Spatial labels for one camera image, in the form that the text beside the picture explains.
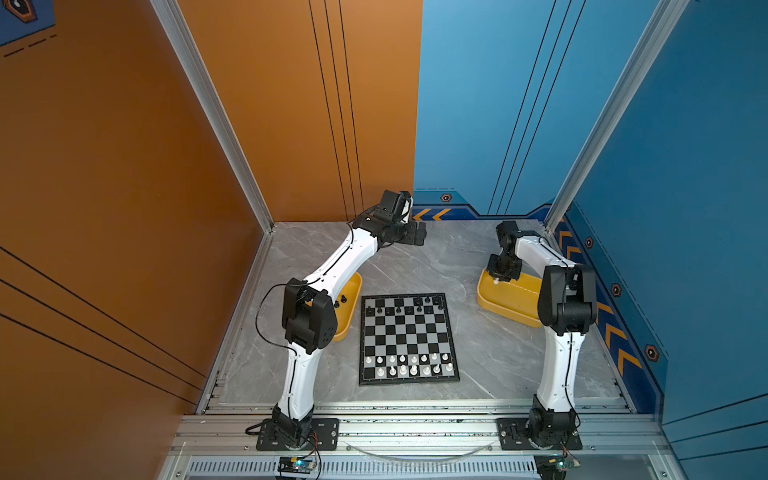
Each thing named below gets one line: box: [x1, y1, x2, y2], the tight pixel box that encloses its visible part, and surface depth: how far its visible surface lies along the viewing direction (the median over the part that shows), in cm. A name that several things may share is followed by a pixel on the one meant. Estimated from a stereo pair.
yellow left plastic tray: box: [333, 272, 362, 342], surface depth 96 cm
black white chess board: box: [359, 292, 461, 386], surface depth 89 cm
